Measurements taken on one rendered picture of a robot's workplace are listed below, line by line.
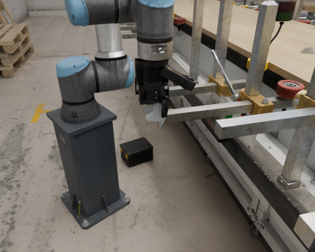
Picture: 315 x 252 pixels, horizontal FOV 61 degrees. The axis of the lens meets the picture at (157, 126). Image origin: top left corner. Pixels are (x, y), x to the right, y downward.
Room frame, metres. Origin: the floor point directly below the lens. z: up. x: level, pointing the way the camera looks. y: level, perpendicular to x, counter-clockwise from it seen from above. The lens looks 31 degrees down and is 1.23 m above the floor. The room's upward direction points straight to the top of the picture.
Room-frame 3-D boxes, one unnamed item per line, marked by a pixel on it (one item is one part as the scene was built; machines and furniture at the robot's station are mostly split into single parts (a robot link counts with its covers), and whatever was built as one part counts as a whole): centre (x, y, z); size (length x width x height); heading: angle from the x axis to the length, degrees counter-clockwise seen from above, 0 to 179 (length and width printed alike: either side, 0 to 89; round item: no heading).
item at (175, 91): (1.00, -0.21, 0.81); 0.44 x 0.03 x 0.04; 104
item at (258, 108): (0.79, -0.32, 0.85); 0.14 x 0.06 x 0.05; 14
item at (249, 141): (0.83, -0.28, 0.75); 0.26 x 0.01 x 0.10; 14
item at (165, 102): (0.67, -0.02, 0.91); 0.05 x 0.02 x 0.09; 14
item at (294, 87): (0.80, -0.43, 0.85); 0.08 x 0.08 x 0.11
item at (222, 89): (1.03, -0.25, 0.81); 0.14 x 0.06 x 0.05; 14
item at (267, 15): (0.81, -0.31, 0.91); 0.04 x 0.04 x 0.48; 14
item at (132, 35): (1.97, 0.04, 0.80); 0.44 x 0.03 x 0.04; 104
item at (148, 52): (0.68, 0.01, 1.05); 0.10 x 0.09 x 0.05; 14
